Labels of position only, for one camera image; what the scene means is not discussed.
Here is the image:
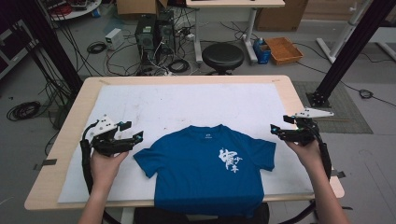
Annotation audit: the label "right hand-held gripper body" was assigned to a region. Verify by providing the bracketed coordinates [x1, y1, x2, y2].
[289, 107, 335, 147]

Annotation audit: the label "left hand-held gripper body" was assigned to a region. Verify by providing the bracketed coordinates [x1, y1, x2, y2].
[81, 114, 129, 157]

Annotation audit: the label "blue t-shirt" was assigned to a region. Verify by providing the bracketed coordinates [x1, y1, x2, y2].
[133, 123, 277, 218]

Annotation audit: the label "person's right hand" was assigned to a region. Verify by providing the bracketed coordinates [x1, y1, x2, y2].
[284, 140, 327, 181]

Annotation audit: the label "person's left hand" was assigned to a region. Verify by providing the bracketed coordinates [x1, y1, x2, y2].
[90, 150, 130, 194]

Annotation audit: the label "grey floor mat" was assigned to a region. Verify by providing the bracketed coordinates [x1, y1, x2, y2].
[292, 80, 374, 134]

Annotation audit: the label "white felt mat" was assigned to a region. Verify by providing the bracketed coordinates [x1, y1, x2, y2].
[57, 82, 315, 203]

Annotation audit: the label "blue box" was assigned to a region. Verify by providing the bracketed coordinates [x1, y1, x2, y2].
[252, 37, 272, 65]

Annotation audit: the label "person's dark trousers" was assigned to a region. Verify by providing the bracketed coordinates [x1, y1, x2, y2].
[134, 203, 270, 224]

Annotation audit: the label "white power supply box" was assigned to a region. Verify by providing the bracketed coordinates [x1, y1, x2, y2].
[104, 27, 125, 50]

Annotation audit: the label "black computer tower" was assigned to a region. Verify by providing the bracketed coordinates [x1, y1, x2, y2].
[155, 10, 176, 57]
[134, 14, 158, 66]

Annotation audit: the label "black round stool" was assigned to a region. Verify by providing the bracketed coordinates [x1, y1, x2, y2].
[201, 42, 246, 77]

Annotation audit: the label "black metal stand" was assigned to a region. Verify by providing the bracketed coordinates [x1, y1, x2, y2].
[12, 0, 83, 94]
[306, 0, 396, 108]

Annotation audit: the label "large cardboard box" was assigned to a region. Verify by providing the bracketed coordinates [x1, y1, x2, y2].
[255, 5, 309, 32]

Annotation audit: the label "white metal stand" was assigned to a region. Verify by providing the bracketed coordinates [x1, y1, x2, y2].
[316, 0, 373, 63]

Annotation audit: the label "dark equipment rack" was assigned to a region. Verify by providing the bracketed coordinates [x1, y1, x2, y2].
[0, 20, 40, 78]

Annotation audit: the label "round white table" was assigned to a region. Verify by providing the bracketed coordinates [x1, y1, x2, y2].
[40, 0, 103, 21]

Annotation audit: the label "white desk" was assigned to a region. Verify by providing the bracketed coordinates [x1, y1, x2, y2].
[185, 0, 286, 64]

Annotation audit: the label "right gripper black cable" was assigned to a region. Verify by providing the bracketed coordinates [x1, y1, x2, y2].
[312, 127, 332, 181]

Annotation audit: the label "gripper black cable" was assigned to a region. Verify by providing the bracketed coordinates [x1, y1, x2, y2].
[79, 120, 100, 195]
[312, 127, 332, 181]

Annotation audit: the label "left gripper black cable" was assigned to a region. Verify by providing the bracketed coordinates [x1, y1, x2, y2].
[79, 120, 100, 195]

